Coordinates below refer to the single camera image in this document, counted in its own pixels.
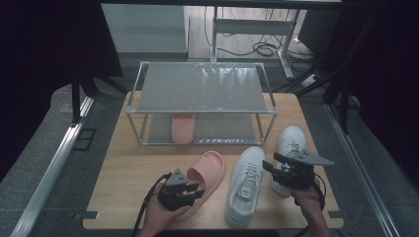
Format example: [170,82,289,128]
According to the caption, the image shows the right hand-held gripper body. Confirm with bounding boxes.
[272,149,335,190]

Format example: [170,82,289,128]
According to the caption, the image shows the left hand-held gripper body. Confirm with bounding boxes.
[157,167,196,211]

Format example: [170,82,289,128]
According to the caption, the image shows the white sneaker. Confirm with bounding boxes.
[271,125,308,198]
[224,146,267,229]

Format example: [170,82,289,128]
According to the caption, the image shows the pink slipper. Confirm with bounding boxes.
[170,113,198,145]
[174,150,227,221]

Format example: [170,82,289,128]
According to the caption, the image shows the metal two-tier shoe rack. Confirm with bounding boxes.
[126,60,280,146]

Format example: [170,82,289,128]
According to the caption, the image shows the person's left hand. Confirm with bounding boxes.
[144,192,192,231]

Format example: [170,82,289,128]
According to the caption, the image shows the person's right hand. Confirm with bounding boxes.
[291,184,322,215]

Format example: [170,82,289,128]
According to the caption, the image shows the black stand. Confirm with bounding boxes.
[69,70,129,125]
[272,16,379,135]

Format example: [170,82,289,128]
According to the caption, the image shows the white power strip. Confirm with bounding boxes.
[300,73,321,88]

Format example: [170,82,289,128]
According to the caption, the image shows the dark curtain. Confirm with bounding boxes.
[329,0,419,191]
[0,0,125,182]

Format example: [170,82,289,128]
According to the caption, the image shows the white cabinet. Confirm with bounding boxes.
[101,3,191,54]

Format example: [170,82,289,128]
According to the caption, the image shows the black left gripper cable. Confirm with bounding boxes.
[131,172,172,237]

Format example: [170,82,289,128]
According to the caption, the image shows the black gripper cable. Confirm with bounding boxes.
[131,172,172,237]
[293,174,328,237]

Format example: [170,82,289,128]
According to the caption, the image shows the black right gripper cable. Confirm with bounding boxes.
[293,174,328,237]

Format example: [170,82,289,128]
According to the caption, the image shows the aluminium rail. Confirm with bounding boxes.
[324,102,401,237]
[9,96,96,237]

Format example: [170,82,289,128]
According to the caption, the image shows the black floor cables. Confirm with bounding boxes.
[204,6,314,64]

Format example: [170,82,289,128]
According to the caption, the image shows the white desk frame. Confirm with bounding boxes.
[210,6,302,80]

